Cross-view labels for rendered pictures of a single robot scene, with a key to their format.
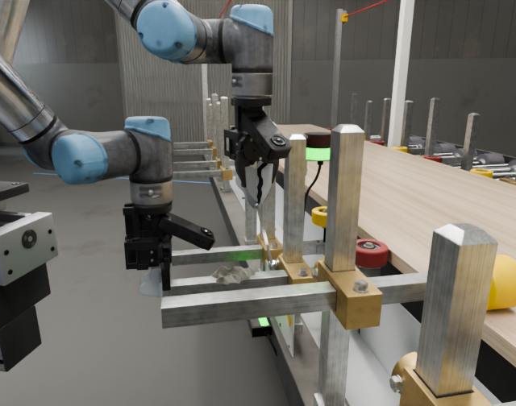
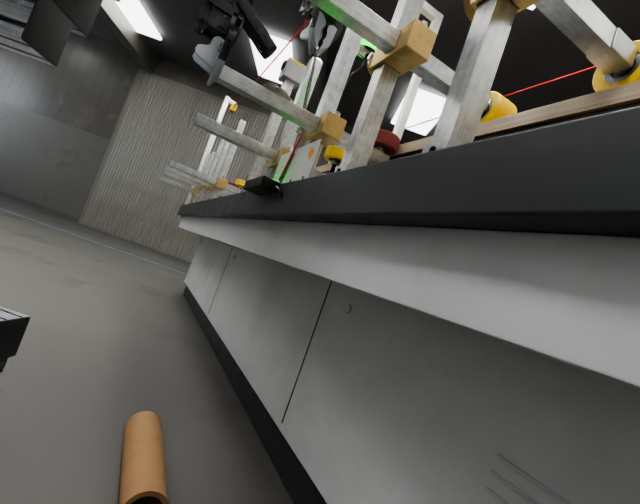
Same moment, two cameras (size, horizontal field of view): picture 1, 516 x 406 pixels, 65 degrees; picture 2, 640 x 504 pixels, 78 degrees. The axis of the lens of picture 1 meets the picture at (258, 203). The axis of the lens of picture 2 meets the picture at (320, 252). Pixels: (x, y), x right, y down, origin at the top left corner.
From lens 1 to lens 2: 0.73 m
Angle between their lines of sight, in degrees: 24
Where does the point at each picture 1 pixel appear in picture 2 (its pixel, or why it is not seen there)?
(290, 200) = (339, 67)
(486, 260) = not seen: outside the picture
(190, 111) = (163, 208)
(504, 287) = (504, 102)
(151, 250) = (225, 15)
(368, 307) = (425, 37)
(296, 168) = (351, 45)
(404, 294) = (441, 71)
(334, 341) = (376, 101)
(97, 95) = (72, 160)
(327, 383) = (359, 137)
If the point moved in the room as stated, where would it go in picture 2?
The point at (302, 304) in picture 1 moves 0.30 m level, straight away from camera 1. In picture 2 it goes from (376, 23) to (342, 97)
